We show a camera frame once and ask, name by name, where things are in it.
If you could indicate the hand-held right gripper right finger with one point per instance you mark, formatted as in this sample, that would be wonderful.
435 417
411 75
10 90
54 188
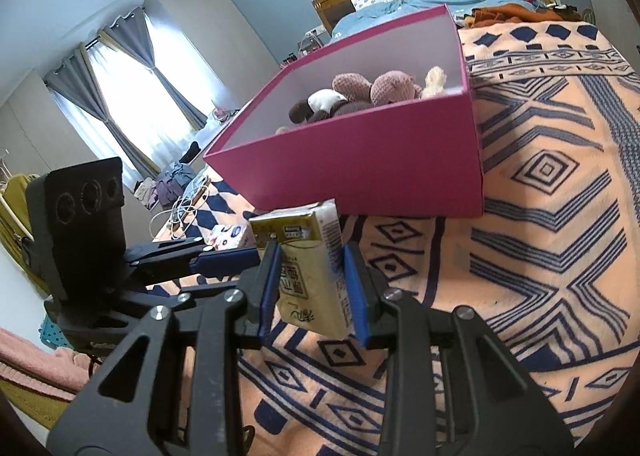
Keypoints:
357 296

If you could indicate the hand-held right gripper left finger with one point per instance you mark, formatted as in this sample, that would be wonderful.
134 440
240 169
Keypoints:
270 286

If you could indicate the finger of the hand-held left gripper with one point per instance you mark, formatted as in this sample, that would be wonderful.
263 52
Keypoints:
200 288
225 261

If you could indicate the yellow drink carton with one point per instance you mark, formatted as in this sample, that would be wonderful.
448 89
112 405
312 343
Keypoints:
310 286

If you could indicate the pink cardboard box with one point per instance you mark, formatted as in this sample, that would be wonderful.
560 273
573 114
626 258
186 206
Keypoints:
375 161

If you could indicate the brown white plush dog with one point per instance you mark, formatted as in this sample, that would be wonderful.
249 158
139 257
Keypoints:
325 101

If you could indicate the pink knitted plush toy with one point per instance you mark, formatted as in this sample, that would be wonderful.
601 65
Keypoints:
390 86

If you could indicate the pale yellow plush toy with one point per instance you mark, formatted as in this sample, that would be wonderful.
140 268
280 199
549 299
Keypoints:
434 81

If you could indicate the mustard yellow cloth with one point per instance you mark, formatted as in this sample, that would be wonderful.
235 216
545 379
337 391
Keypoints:
20 216

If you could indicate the pile of clothes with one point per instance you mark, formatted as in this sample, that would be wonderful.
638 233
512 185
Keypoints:
170 186

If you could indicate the grey curtain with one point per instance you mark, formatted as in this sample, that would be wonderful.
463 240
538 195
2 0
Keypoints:
115 136
170 86

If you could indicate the bright window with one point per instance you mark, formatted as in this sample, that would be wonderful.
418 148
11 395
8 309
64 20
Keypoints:
135 101

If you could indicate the orange patterned blanket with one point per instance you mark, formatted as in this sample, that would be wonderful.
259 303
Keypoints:
550 186

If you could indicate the nightstand cosmetic bottles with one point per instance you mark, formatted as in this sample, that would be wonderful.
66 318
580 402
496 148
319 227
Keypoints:
300 51

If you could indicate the orange brown cloth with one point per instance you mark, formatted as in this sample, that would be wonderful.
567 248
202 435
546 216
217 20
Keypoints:
500 16

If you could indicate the dark clothes pile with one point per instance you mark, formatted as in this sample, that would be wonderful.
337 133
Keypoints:
570 12

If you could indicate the white wall socket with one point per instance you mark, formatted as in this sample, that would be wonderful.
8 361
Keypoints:
315 30

